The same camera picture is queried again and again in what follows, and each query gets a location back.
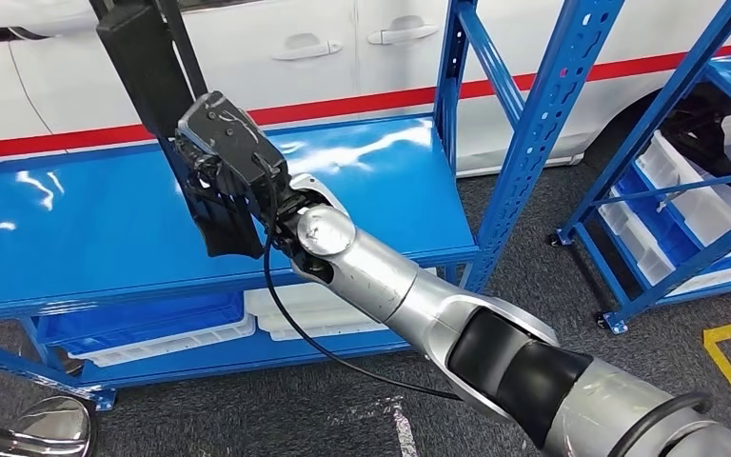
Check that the white car with red stripe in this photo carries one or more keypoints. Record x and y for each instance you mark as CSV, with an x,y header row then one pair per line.
x,y
309,82

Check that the blue steel shelf rack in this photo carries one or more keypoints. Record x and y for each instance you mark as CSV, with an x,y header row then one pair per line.
x,y
119,221

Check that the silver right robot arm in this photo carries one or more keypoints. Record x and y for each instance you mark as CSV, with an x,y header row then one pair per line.
x,y
372,277

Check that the black plastic plate frame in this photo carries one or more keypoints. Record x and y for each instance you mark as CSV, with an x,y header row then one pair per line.
x,y
145,69

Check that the blue plastic bin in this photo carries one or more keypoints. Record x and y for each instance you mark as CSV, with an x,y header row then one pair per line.
x,y
138,318
662,230

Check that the black trim parts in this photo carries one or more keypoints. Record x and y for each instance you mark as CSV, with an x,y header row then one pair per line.
x,y
718,164

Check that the chrome stanchion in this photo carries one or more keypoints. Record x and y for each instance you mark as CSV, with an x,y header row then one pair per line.
x,y
56,422

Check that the blue wheeled shelf rack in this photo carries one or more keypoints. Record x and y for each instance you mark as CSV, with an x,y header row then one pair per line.
x,y
655,123

